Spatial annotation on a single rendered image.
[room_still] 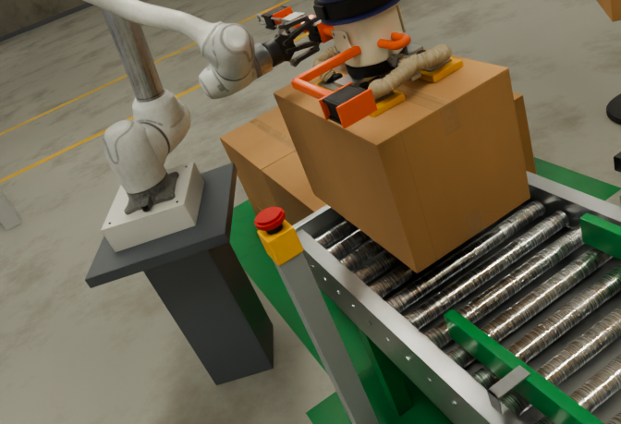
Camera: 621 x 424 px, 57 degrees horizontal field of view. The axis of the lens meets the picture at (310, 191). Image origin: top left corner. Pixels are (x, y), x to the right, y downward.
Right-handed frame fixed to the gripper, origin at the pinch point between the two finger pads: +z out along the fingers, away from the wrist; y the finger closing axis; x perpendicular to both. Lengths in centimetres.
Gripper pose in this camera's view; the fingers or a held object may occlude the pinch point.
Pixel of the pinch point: (323, 27)
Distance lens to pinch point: 181.4
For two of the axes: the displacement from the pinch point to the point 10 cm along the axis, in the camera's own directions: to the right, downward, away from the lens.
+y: 3.3, 8.1, 4.9
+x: 4.4, 3.2, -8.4
